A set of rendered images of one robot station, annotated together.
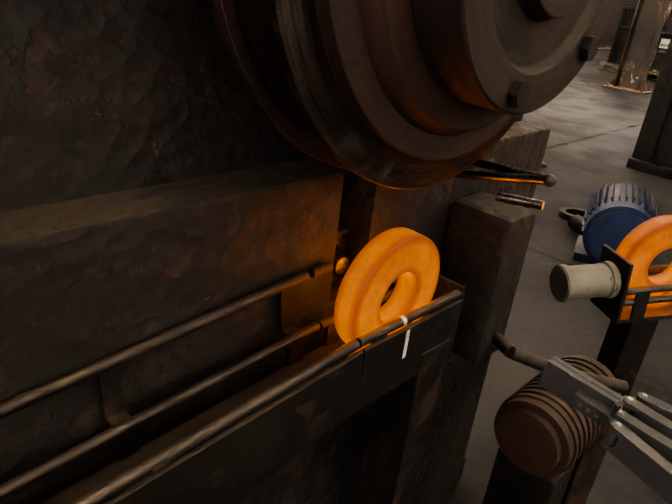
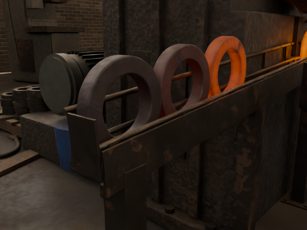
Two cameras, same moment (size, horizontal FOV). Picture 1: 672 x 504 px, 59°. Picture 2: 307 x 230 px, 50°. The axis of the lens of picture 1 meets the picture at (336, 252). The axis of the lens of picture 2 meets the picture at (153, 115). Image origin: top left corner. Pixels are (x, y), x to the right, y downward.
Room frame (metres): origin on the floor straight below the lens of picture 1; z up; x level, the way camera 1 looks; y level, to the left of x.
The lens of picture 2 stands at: (-0.78, 0.63, 0.81)
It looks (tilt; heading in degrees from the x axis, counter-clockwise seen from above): 14 degrees down; 359
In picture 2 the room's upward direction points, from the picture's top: straight up
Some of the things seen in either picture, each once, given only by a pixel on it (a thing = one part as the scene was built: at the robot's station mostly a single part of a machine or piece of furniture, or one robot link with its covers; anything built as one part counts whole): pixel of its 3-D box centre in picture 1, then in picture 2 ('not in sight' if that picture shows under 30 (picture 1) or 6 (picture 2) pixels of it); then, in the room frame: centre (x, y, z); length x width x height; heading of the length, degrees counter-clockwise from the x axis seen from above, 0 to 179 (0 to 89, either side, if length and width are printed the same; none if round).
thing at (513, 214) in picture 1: (476, 277); not in sight; (0.80, -0.22, 0.68); 0.11 x 0.08 x 0.24; 48
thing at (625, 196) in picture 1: (619, 223); not in sight; (2.56, -1.28, 0.17); 0.57 x 0.31 x 0.34; 158
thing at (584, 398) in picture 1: (596, 417); not in sight; (0.42, -0.25, 0.74); 0.05 x 0.03 x 0.01; 48
